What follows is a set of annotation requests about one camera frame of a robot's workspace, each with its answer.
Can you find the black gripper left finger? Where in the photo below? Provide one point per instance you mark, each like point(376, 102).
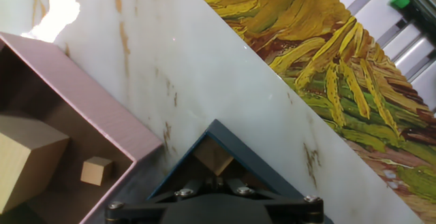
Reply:
point(143, 208)

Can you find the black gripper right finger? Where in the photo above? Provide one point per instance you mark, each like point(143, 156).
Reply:
point(293, 208)

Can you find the tiny wooden cube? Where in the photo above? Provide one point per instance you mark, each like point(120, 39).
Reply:
point(95, 171)

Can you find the dark blue cardboard box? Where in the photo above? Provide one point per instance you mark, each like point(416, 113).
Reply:
point(245, 156)

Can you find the medium wooden cube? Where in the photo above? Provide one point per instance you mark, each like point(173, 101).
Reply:
point(213, 156)

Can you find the large wooden cube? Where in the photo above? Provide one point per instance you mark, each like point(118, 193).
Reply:
point(27, 156)

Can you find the pink cardboard box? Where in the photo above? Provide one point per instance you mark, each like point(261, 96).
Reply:
point(95, 108)

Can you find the yellow green painted cloth strip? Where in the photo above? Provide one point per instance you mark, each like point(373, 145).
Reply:
point(323, 64)

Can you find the white marble pattern mat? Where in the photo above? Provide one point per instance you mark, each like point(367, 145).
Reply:
point(204, 64)

